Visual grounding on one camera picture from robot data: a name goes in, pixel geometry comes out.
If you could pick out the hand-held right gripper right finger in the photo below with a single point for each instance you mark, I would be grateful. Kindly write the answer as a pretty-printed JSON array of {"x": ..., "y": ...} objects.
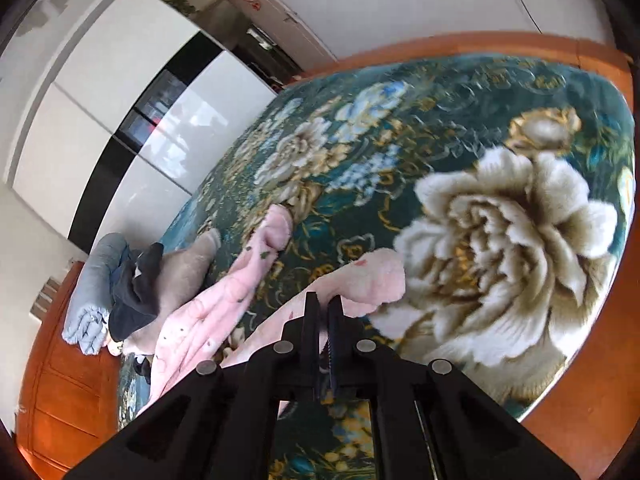
[{"x": 338, "y": 332}]

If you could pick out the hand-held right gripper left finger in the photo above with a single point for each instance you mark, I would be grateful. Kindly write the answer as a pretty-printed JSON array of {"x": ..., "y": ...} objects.
[{"x": 311, "y": 332}]

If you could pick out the pink fleece pajama garment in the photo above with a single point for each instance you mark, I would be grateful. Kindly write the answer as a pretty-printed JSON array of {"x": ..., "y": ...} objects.
[{"x": 200, "y": 320}]

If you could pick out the beige fleece garment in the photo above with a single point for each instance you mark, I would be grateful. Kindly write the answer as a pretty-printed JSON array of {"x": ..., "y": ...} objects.
[{"x": 175, "y": 285}]

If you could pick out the green floral printed blanket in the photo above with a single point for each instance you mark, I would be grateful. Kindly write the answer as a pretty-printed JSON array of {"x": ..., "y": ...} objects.
[{"x": 450, "y": 200}]

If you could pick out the dark navy garment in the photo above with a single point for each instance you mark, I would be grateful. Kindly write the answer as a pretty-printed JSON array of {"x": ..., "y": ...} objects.
[{"x": 135, "y": 295}]

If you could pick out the light blue folded blanket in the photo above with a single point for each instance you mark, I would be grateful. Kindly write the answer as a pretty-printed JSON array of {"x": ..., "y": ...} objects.
[{"x": 92, "y": 295}]

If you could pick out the white glossy wardrobe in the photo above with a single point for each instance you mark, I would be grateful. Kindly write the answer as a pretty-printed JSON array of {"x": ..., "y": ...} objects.
[{"x": 125, "y": 110}]

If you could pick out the white door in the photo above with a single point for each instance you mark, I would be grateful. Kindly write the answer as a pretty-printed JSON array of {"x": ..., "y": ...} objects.
[{"x": 282, "y": 17}]

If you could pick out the wooden bed frame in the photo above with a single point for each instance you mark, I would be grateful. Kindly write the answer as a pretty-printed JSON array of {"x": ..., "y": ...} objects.
[{"x": 65, "y": 375}]

